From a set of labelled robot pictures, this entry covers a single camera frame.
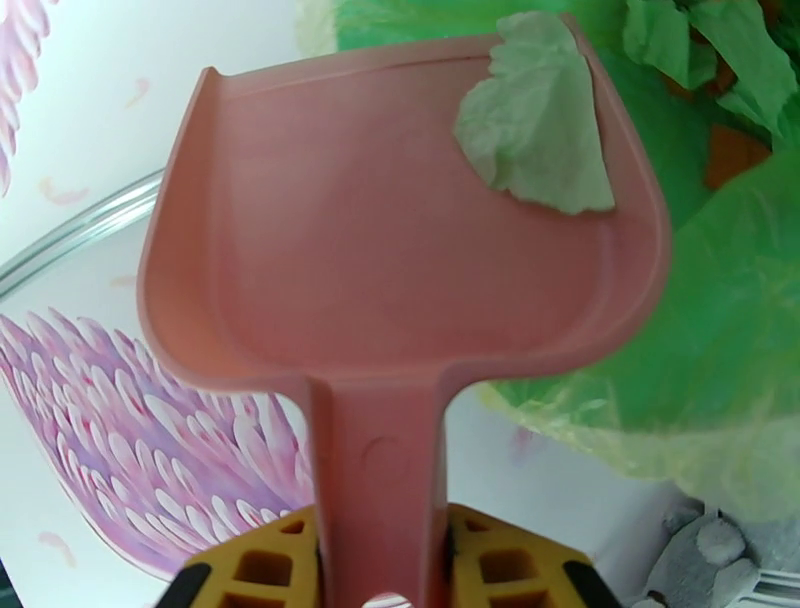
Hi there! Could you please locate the green bin with plastic bag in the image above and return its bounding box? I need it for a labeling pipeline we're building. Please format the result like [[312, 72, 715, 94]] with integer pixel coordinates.
[[299, 0, 800, 523]]

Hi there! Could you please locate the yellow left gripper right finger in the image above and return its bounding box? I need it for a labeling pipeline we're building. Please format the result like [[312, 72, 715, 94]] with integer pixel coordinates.
[[446, 504, 611, 608]]

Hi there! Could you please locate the orange paper scrap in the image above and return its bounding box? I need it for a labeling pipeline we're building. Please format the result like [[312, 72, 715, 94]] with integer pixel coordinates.
[[707, 123, 774, 190]]

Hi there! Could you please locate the grey and white plush toy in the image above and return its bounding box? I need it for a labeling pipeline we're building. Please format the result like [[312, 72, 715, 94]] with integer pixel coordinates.
[[643, 506, 800, 608]]

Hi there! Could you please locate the green paper scrap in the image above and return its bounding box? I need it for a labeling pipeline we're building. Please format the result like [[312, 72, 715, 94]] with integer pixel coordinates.
[[454, 11, 617, 216], [622, 0, 800, 136]]

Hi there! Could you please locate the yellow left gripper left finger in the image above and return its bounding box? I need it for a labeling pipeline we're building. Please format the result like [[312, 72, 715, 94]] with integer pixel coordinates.
[[163, 507, 321, 608]]

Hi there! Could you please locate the pink plastic dustpan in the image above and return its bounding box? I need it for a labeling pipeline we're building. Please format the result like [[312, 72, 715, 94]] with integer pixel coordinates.
[[136, 12, 673, 608]]

